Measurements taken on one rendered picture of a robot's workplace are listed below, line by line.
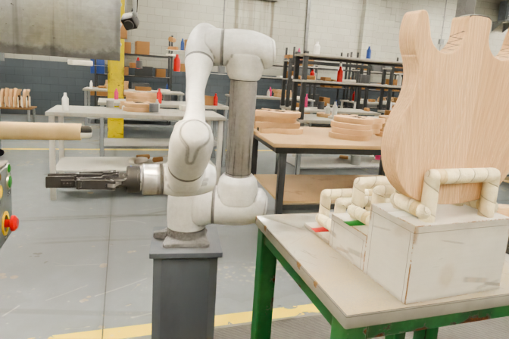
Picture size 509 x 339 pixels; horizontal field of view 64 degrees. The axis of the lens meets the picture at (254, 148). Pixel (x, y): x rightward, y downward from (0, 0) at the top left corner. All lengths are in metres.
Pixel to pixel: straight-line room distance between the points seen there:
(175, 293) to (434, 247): 1.06
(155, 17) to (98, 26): 11.27
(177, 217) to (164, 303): 0.33
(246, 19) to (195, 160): 11.47
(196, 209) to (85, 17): 1.06
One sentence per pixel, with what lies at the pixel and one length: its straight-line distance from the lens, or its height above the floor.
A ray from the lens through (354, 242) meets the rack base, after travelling 1.07.
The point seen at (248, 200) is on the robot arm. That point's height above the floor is 0.90.
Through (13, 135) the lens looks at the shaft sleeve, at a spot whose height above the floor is 1.24.
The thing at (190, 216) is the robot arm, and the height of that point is 0.83.
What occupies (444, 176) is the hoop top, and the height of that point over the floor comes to 1.20.
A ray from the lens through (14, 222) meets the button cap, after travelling 1.19.
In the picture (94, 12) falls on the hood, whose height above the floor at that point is 1.45.
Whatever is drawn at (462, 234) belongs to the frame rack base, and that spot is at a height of 1.07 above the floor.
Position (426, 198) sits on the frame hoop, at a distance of 0.92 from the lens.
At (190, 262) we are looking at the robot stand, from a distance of 1.65.
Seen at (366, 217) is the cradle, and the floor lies 1.05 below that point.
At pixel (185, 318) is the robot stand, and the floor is 0.42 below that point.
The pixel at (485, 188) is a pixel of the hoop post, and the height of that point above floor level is 1.17.
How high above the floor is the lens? 1.38
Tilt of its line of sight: 10 degrees down
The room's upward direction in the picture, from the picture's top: 4 degrees clockwise
